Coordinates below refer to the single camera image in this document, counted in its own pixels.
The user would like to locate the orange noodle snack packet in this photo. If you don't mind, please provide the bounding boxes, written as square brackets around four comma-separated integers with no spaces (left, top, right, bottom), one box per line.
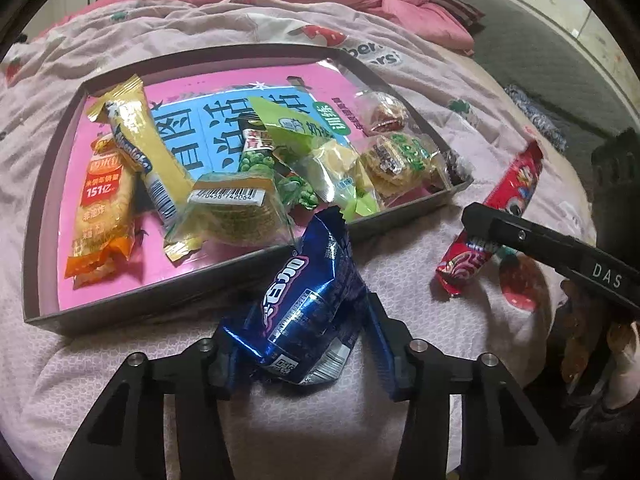
[65,132,146,291]

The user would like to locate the strawberry printed blanket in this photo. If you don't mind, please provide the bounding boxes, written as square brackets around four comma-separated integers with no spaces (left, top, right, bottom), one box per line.
[0,0,601,480]

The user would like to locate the black green pea packet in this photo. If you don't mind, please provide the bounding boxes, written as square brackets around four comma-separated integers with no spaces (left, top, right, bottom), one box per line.
[235,115,321,211]

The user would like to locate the beige bed sheet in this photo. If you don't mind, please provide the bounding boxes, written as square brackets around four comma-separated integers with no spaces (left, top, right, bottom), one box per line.
[450,47,591,221]

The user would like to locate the small dark candy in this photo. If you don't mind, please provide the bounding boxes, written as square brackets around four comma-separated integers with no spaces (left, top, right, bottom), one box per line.
[442,150,471,186]

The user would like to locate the green label cracker packet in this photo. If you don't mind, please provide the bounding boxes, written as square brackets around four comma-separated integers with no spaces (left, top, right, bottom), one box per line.
[357,130,451,201]

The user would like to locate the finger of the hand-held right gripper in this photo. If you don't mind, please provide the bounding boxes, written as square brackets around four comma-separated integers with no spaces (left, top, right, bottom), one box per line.
[461,202,596,277]

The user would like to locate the dark patterned cloth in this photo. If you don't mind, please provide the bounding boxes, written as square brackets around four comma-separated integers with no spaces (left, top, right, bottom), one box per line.
[502,84,568,153]

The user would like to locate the dark shallow cardboard box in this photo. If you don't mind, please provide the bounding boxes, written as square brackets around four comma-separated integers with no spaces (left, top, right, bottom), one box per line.
[22,44,475,338]

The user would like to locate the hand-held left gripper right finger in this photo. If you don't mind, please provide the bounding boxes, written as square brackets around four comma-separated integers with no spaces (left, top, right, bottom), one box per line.
[366,292,571,480]

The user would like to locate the pink book with blue panel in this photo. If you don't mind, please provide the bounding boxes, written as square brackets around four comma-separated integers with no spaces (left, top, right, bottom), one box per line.
[57,60,441,313]

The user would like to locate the light green candy packet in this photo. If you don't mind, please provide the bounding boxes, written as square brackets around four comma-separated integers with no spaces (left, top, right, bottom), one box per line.
[247,95,381,221]

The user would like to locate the grey padded headboard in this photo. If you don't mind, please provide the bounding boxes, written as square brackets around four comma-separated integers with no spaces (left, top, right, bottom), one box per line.
[390,0,640,136]

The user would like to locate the dark striped pillow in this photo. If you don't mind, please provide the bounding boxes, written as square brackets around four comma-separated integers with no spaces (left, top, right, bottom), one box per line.
[427,0,486,28]

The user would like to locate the blue cookie packet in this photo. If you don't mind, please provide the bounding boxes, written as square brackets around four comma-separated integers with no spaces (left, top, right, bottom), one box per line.
[220,205,371,386]

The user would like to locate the long red snack packet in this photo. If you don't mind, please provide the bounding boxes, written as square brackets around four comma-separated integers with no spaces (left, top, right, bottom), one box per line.
[435,139,546,301]

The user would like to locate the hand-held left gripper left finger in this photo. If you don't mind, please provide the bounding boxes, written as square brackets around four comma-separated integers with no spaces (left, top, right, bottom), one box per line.
[52,332,240,480]

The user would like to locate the yellow wafer packet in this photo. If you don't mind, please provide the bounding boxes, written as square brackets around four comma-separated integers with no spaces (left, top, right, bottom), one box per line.
[89,74,193,226]

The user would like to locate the clear barcode cracker packet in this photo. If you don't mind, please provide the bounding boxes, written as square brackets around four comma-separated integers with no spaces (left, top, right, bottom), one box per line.
[162,170,298,263]

